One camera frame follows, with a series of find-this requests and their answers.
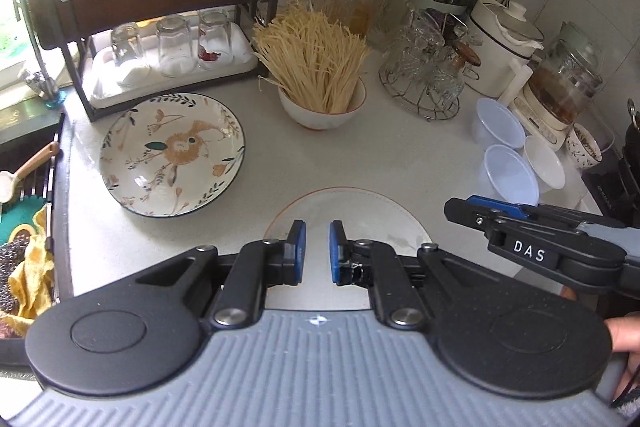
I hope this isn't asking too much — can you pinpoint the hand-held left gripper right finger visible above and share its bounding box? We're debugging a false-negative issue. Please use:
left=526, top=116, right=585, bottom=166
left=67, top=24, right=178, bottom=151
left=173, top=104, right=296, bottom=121
left=327, top=220, right=501, bottom=332

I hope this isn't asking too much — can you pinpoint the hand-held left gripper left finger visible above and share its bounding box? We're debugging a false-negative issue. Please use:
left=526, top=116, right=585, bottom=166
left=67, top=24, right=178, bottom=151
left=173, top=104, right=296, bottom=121
left=135, top=220, right=307, bottom=333

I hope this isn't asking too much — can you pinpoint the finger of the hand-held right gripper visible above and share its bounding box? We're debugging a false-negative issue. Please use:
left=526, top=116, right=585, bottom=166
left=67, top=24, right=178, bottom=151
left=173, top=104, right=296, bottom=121
left=467, top=195, right=541, bottom=220
left=444, top=198, right=581, bottom=270

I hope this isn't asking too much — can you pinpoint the translucent plastic bowl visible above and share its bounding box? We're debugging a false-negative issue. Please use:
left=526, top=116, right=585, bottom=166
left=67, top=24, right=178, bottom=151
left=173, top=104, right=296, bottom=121
left=481, top=144, right=542, bottom=208
left=472, top=98, right=527, bottom=149

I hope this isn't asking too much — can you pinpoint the white plate with brown rim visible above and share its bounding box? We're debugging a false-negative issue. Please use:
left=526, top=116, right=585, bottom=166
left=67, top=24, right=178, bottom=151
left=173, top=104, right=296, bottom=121
left=263, top=187, right=433, bottom=312

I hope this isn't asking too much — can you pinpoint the person's right hand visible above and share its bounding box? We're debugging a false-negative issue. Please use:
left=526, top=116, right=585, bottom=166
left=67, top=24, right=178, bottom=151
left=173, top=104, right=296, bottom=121
left=602, top=313, right=640, bottom=403

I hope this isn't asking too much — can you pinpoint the white plastic bowl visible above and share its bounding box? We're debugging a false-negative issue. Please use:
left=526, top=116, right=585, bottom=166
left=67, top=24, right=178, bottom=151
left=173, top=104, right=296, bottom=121
left=523, top=135, right=566, bottom=194

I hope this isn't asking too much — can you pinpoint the black kitchen appliance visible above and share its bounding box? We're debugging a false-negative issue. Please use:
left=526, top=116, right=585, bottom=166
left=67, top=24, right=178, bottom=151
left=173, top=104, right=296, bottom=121
left=581, top=97, right=640, bottom=228

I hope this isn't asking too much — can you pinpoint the small floral ceramic bowl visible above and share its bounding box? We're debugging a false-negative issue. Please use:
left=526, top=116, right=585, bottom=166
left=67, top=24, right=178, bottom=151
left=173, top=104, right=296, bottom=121
left=566, top=123, right=604, bottom=169

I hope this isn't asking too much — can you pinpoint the white ceramic noodle bowl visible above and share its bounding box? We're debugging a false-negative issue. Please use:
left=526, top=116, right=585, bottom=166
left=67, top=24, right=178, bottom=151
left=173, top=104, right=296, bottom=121
left=277, top=77, right=368, bottom=131

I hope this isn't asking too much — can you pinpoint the glass kettle on cream base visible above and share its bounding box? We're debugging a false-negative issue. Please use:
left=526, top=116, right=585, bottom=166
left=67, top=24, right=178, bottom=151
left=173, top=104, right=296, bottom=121
left=500, top=22, right=607, bottom=152

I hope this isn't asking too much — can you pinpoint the white pot with lid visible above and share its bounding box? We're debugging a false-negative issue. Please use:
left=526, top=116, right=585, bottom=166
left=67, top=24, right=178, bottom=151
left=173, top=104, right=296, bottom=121
left=462, top=0, right=546, bottom=100

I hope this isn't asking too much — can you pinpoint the glass jar with wooden lid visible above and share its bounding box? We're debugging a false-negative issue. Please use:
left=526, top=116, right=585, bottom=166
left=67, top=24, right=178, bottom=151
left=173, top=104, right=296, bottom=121
left=440, top=42, right=482, bottom=98

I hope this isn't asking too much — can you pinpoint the floral ceramic plate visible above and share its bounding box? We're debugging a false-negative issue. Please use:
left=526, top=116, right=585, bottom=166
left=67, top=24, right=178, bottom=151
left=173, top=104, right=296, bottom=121
left=99, top=93, right=246, bottom=218

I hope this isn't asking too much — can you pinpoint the cluster of glass cups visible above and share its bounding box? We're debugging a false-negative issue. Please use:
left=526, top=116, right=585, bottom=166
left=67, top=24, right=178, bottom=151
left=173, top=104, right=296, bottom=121
left=384, top=2, right=466, bottom=108

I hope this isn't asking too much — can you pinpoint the purple small bowl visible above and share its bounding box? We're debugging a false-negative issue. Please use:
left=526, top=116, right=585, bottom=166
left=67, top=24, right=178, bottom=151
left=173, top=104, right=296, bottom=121
left=430, top=9, right=469, bottom=34

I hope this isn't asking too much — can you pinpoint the bundle of dried noodles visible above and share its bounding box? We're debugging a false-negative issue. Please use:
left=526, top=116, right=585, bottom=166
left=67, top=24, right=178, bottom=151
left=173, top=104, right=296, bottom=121
left=252, top=0, right=372, bottom=114

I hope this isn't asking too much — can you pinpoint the white drip tray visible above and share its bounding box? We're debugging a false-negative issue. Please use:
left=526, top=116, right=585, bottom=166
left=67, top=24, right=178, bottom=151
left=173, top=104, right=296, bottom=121
left=82, top=22, right=259, bottom=110

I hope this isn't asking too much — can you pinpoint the clear drinking glass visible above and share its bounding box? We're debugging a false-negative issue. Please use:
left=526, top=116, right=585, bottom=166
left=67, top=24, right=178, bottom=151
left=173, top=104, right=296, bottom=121
left=110, top=23, right=151, bottom=68
left=156, top=16, right=194, bottom=75
left=197, top=8, right=234, bottom=70

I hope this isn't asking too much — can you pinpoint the yellow dish cloth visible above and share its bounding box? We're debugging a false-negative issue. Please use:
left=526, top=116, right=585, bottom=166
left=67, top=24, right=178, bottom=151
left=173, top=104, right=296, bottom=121
left=7, top=206, right=56, bottom=321

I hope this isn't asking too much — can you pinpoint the green sink mat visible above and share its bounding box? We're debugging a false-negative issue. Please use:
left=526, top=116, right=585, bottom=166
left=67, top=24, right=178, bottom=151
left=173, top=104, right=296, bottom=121
left=0, top=194, right=51, bottom=258

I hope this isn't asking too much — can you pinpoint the dark scrub sponge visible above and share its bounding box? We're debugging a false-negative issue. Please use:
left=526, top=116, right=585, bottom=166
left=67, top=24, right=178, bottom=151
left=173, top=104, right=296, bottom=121
left=0, top=229, right=37, bottom=314

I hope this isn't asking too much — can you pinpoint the metal faucet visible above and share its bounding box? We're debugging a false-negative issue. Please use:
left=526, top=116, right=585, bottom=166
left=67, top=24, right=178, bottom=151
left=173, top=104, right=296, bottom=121
left=0, top=0, right=67, bottom=110

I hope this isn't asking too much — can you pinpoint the dark metal shelf rack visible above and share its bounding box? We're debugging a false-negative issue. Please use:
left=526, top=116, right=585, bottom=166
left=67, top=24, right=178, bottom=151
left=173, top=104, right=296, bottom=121
left=25, top=0, right=296, bottom=122

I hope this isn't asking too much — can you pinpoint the wire cup rack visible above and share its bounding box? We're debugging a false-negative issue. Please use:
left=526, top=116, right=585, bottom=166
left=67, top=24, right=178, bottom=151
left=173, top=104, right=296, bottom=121
left=378, top=67, right=461, bottom=120

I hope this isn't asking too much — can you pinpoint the dish brush with beige handle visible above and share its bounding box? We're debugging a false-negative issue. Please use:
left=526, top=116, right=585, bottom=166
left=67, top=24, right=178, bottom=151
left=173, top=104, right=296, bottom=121
left=0, top=143, right=60, bottom=204

